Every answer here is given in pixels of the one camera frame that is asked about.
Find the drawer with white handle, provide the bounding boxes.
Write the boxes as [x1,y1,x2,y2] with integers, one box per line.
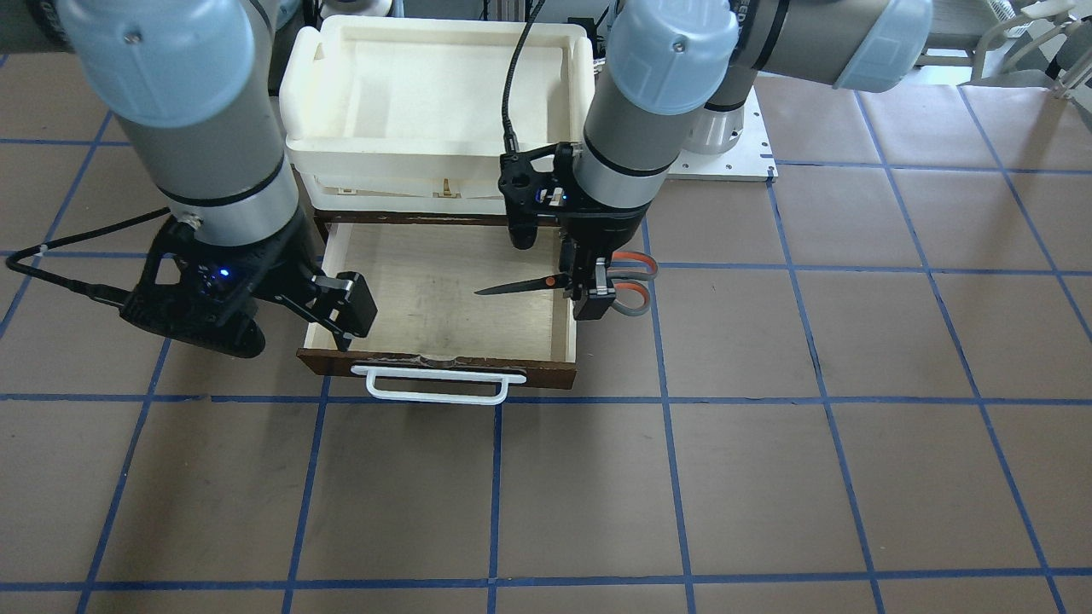
[297,224,577,405]

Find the grey orange scissors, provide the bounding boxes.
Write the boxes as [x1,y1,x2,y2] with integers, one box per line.
[475,250,658,317]

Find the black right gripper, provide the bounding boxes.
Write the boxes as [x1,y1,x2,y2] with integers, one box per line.
[119,210,378,358]

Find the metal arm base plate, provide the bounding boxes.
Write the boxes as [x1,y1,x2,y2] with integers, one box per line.
[668,87,779,182]

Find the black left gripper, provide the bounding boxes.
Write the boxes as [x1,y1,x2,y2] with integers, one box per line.
[498,142,656,321]

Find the dark wooden drawer box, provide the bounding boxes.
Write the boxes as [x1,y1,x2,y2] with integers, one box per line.
[309,187,585,250]

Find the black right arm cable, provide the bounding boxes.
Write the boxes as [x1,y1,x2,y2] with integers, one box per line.
[4,205,176,308]

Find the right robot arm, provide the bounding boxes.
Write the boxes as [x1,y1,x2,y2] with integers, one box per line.
[57,1,377,358]

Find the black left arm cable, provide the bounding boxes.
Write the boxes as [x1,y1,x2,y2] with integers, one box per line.
[499,0,547,160]

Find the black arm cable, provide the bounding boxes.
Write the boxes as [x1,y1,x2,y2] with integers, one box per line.
[499,0,547,160]
[4,205,176,308]

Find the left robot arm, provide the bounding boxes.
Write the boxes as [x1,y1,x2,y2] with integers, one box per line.
[487,1,933,320]

